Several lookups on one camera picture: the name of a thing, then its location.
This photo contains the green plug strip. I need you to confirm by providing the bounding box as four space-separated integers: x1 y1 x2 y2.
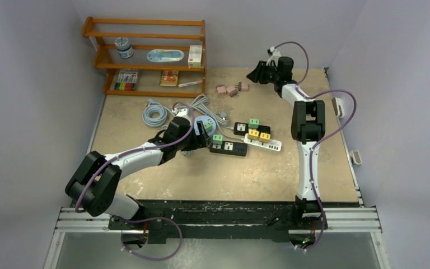
248 118 260 129

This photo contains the black power strip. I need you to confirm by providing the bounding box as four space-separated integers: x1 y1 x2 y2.
233 122 272 137
209 141 247 157

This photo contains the round blue power socket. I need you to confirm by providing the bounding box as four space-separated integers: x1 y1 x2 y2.
194 115 217 136

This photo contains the white wall bracket upper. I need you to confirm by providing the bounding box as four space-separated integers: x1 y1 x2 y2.
331 97 345 119

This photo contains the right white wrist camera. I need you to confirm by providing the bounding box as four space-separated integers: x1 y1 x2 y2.
267 47 281 67

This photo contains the white power strip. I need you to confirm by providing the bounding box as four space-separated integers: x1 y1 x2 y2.
243 133 282 152

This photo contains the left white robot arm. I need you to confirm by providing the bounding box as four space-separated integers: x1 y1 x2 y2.
64 117 211 229

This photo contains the white red small box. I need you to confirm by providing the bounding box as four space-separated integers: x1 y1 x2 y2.
188 45 203 68

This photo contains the black metal base rail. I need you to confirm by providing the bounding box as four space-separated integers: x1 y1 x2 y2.
53 198 382 246

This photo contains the orange wooden shelf rack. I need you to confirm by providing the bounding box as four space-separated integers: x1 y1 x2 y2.
81 16 207 98

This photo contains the white marker pen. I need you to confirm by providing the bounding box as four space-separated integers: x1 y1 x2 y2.
177 80 203 87

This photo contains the white wall bracket lower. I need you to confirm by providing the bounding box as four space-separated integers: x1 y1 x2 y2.
349 151 362 166

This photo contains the blue white round jar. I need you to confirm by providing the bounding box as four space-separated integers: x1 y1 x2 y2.
114 37 133 59

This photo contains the pink plug strip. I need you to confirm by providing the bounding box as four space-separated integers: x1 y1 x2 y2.
237 82 249 92

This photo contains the white wall bracket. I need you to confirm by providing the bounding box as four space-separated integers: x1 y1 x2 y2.
331 97 345 119
349 151 362 166

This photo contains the orange small booklet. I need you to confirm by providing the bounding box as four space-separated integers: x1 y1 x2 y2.
160 70 179 87

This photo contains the blue white oval package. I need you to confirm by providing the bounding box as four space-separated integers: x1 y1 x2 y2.
147 49 185 63

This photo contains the grey power cord bundle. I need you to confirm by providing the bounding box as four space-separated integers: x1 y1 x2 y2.
173 94 231 129

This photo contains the yellow plug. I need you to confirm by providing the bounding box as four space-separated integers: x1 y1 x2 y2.
259 132 271 143
247 129 260 140

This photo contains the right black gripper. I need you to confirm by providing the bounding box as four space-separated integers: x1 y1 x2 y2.
246 61 279 85

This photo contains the coiled light blue cable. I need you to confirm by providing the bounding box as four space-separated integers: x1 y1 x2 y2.
142 99 169 129

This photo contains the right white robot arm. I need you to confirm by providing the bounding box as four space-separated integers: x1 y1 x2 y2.
246 57 326 228

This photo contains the coloured marker pen pack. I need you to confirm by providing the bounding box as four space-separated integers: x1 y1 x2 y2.
113 69 139 91

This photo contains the yellow plug left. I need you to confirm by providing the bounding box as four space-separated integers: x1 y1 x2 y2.
247 129 260 140

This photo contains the yellow plug right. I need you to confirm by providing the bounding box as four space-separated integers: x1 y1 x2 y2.
259 132 271 143

